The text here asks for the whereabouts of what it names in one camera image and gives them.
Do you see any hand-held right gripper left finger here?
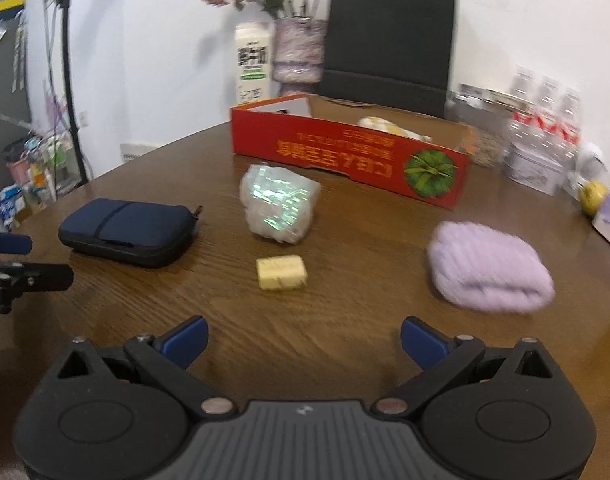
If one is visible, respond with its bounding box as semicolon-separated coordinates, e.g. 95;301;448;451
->
55;316;238;418

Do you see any white milk carton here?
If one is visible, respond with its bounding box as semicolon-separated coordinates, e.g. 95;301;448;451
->
234;22;274;107

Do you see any purple speckled vase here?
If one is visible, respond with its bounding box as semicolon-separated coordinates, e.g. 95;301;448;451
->
271;17;328;84

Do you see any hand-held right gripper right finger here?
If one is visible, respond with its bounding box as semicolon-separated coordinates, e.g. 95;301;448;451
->
374;316;556;418

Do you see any small white fan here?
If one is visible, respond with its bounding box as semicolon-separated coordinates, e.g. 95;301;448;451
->
565;142;610;201

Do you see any clear water bottle red label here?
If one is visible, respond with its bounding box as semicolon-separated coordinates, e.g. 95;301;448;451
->
534;76;560;153
509;65;536;146
556;87;584;161

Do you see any white tin box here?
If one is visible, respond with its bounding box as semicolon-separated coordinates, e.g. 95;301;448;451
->
502;141;566;197

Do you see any white wire storage rack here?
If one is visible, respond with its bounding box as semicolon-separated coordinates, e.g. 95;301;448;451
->
0;132;82;224

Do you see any red cardboard box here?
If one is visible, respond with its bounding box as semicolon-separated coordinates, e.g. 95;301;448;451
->
230;92;471;211

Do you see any yellow and white plush toy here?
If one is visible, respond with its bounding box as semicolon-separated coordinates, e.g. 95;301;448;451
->
357;116;433;142

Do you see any black paper bag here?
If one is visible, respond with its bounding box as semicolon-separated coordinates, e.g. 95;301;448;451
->
317;0;460;120

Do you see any black board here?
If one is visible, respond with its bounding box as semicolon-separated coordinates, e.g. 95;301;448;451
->
0;0;34;221

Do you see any yellow sponge block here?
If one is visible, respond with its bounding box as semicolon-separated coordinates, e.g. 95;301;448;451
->
256;255;310;292

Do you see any black lamp stand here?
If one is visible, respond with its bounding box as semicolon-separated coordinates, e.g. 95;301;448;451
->
54;0;94;184

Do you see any white wall outlet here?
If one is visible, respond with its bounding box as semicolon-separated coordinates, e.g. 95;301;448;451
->
120;142;158;164

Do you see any navy zip pouch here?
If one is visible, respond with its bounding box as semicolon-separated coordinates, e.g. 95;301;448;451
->
58;198;204;269

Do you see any iridescent plastic bag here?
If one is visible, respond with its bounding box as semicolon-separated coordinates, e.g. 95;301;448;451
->
239;162;322;246

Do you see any purple fluffy towel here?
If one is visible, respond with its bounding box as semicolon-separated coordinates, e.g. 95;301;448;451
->
427;221;556;315

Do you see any clear container with seeds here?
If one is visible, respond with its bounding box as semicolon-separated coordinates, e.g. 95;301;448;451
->
447;82;516;167

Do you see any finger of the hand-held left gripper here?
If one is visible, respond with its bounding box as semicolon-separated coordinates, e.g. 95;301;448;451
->
0;255;75;314
0;231;34;256

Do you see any yellow fruit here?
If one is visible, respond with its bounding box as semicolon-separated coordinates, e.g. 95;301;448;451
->
579;180;610;217

